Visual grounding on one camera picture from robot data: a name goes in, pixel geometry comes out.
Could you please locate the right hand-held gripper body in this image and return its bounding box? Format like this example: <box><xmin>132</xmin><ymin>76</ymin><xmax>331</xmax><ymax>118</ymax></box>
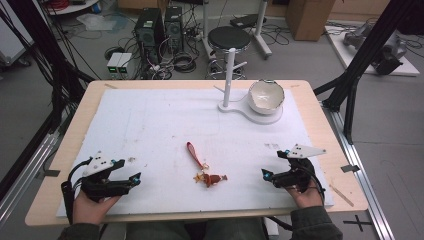
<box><xmin>272</xmin><ymin>143</ymin><xmax>328</xmax><ymax>195</ymax></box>

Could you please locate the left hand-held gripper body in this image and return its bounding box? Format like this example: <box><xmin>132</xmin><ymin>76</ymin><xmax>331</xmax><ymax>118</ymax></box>
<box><xmin>80</xmin><ymin>151</ymin><xmax>135</xmax><ymax>203</ymax></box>

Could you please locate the red strap keychain with figure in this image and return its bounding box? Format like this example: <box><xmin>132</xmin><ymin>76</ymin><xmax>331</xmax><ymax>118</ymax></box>
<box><xmin>186</xmin><ymin>141</ymin><xmax>229</xmax><ymax>189</ymax></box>

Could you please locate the white peg stand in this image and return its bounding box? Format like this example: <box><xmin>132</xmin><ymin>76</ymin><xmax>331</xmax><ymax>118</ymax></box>
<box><xmin>213</xmin><ymin>47</ymin><xmax>284</xmax><ymax>126</ymax></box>

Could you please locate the person's left hand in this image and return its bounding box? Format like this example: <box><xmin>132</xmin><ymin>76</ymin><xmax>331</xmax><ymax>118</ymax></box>
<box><xmin>72</xmin><ymin>189</ymin><xmax>122</xmax><ymax>226</ymax></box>

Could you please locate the person's right hand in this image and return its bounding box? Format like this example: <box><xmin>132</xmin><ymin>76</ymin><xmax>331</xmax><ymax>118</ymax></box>
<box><xmin>285</xmin><ymin>178</ymin><xmax>325</xmax><ymax>210</ymax></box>

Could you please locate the thin wooden stick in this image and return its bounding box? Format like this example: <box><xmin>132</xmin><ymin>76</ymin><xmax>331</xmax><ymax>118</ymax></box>
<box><xmin>329</xmin><ymin>184</ymin><xmax>355</xmax><ymax>208</ymax></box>

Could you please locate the white foam board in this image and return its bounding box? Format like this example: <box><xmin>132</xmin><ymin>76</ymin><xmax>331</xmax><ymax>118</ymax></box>
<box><xmin>55</xmin><ymin>87</ymin><xmax>335</xmax><ymax>218</ymax></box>

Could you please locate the wooden table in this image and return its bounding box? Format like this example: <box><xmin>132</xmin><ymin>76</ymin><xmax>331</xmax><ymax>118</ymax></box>
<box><xmin>24</xmin><ymin>79</ymin><xmax>370</xmax><ymax>228</ymax></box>

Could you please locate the white eggshell bowl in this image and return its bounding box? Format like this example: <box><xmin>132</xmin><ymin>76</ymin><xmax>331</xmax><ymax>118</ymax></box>
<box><xmin>247</xmin><ymin>78</ymin><xmax>286</xmax><ymax>116</ymax></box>

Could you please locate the white box with green display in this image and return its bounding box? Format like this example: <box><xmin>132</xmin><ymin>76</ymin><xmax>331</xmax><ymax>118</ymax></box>
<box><xmin>106</xmin><ymin>52</ymin><xmax>124</xmax><ymax>75</ymax></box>
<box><xmin>116</xmin><ymin>52</ymin><xmax>134</xmax><ymax>75</ymax></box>

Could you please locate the white platform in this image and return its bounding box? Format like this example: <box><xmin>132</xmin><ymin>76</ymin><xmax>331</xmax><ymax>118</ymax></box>
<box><xmin>324</xmin><ymin>25</ymin><xmax>421</xmax><ymax>78</ymax></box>

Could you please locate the black round stool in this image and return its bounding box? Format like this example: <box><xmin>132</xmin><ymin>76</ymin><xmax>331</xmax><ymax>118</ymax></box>
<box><xmin>205</xmin><ymin>25</ymin><xmax>252</xmax><ymax>80</ymax></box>

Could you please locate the large black computer tower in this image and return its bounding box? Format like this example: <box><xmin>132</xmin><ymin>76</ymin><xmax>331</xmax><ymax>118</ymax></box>
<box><xmin>134</xmin><ymin>7</ymin><xmax>166</xmax><ymax>65</ymax></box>

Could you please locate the black flat plate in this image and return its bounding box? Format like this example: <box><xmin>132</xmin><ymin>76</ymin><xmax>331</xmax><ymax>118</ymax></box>
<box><xmin>229</xmin><ymin>13</ymin><xmax>268</xmax><ymax>30</ymax></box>

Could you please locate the cardboard box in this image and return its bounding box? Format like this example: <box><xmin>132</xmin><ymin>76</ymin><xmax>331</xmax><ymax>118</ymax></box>
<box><xmin>285</xmin><ymin>0</ymin><xmax>336</xmax><ymax>42</ymax></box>

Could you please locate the clear plastic bag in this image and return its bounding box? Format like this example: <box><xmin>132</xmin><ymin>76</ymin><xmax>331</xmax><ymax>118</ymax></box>
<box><xmin>75</xmin><ymin>12</ymin><xmax>118</xmax><ymax>33</ymax></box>

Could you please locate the small black computer tower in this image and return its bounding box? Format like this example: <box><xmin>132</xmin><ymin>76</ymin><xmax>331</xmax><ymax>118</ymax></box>
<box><xmin>163</xmin><ymin>5</ymin><xmax>185</xmax><ymax>54</ymax></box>

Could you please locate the grey robot device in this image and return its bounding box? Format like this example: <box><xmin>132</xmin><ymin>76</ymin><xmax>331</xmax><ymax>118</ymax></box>
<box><xmin>342</xmin><ymin>22</ymin><xmax>408</xmax><ymax>76</ymax></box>

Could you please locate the white round table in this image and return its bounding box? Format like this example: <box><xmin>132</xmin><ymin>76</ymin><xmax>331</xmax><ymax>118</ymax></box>
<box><xmin>45</xmin><ymin>0</ymin><xmax>101</xmax><ymax>17</ymax></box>

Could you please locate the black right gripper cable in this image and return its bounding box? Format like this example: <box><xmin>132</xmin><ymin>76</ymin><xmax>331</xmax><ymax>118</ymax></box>
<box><xmin>266</xmin><ymin>165</ymin><xmax>327</xmax><ymax>232</ymax></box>

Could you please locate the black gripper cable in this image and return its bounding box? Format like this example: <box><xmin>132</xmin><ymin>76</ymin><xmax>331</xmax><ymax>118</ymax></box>
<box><xmin>60</xmin><ymin>157</ymin><xmax>94</xmax><ymax>225</ymax></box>
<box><xmin>266</xmin><ymin>165</ymin><xmax>327</xmax><ymax>232</ymax></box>

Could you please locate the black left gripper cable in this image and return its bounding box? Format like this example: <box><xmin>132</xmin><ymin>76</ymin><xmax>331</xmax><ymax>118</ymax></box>
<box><xmin>60</xmin><ymin>157</ymin><xmax>94</xmax><ymax>225</ymax></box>

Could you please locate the aluminium rail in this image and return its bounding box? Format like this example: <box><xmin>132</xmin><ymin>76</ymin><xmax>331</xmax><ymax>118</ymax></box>
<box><xmin>0</xmin><ymin>132</ymin><xmax>60</xmax><ymax>228</ymax></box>
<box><xmin>321</xmin><ymin>102</ymin><xmax>396</xmax><ymax>240</ymax></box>

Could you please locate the coil of black cables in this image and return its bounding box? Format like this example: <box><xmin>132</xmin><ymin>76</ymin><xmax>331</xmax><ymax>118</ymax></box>
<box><xmin>172</xmin><ymin>50</ymin><xmax>198</xmax><ymax>74</ymax></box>

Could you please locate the black metal frame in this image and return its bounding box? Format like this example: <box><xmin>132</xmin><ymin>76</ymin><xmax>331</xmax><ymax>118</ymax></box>
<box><xmin>0</xmin><ymin>0</ymin><xmax>96</xmax><ymax>201</ymax></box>
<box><xmin>313</xmin><ymin>0</ymin><xmax>424</xmax><ymax>145</ymax></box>

